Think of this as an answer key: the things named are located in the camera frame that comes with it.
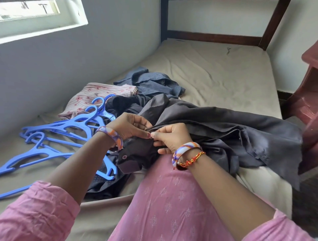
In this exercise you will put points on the blue striped shirt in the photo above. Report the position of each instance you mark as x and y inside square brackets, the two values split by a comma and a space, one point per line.
[149, 82]

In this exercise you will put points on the striped orange purple bangle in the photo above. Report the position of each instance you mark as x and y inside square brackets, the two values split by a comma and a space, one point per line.
[112, 135]

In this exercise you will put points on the striped white purple bangle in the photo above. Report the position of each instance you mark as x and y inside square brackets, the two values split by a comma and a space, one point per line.
[185, 149]

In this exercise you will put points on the pile of blue hangers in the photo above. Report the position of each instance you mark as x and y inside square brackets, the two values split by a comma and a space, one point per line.
[49, 131]

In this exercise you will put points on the person's left forearm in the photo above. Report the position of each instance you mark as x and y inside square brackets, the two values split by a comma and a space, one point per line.
[79, 169]

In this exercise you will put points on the person's right hand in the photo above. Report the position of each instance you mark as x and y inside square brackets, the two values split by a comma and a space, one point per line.
[171, 139]

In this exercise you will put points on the pink floral striped garment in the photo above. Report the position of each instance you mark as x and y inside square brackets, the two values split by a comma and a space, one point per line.
[94, 94]

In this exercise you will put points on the grey button shirt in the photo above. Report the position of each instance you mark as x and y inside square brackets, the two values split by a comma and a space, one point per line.
[238, 134]

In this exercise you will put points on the dark wooden bed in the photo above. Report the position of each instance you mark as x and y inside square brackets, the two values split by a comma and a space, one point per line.
[213, 37]

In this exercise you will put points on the person's left hand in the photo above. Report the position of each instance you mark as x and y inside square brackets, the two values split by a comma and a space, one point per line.
[128, 129]

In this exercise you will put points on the maroon plastic chair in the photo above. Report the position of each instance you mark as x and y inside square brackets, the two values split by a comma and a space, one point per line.
[305, 109]

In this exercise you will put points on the white framed window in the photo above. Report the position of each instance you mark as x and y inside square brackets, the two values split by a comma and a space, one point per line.
[44, 25]

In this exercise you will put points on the bed with beige sheet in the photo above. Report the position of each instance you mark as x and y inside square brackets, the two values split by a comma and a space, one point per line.
[218, 74]

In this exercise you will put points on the person's right forearm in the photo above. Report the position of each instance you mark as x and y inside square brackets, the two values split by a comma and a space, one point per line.
[228, 198]

